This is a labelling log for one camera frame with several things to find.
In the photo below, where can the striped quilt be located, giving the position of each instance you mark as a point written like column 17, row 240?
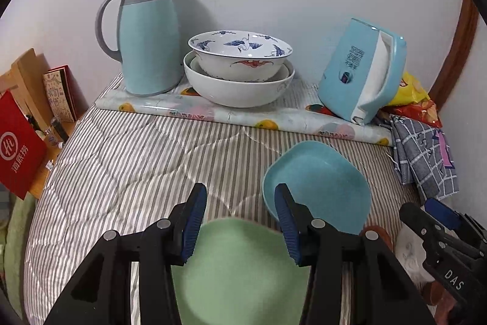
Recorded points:
column 133, row 165

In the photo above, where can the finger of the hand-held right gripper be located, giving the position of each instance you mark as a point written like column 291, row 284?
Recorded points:
column 441, row 212
column 449, row 268

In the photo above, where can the wooden bedside table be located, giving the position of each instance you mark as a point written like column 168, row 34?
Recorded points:
column 42, row 180

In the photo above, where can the small white bowl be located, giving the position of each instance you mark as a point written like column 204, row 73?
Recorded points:
column 195, row 67

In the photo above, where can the red chips bag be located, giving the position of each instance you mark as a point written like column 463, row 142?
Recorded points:
column 426, row 111

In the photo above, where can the brown wooden bowl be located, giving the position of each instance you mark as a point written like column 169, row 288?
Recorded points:
column 380, row 235

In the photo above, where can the large white bowl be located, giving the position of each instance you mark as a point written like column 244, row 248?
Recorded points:
column 236, row 92

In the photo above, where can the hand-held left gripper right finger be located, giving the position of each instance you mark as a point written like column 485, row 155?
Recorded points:
column 285, row 226

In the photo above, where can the blue checkered cloth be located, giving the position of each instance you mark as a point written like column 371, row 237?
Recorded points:
column 418, row 153

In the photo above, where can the green plate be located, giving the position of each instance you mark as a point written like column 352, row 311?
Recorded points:
column 243, row 271

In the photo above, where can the red paper bag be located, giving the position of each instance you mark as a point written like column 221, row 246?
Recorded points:
column 19, row 157

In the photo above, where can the green cloth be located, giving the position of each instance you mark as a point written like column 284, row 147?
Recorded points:
column 19, row 241

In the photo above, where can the rolled printed table cover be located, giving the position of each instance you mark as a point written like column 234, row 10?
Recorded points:
column 266, row 119

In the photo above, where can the brown cardboard box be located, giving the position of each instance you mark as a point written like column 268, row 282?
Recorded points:
column 28, row 77

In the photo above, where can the light blue thermos jug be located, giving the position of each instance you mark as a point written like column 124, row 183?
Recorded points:
column 148, row 43

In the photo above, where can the crane pattern porcelain bowl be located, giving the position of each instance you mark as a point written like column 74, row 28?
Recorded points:
column 243, row 62

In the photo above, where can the brown wooden door frame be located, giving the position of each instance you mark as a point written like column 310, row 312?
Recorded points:
column 456, row 54

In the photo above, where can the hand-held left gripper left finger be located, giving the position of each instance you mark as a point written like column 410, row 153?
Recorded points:
column 192, row 229

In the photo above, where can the light blue plate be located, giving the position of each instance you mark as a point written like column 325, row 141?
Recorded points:
column 323, row 180

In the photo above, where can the patterned red box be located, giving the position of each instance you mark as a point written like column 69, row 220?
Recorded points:
column 57, row 92

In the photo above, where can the light blue tissue box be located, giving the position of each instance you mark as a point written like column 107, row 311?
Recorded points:
column 342, row 81

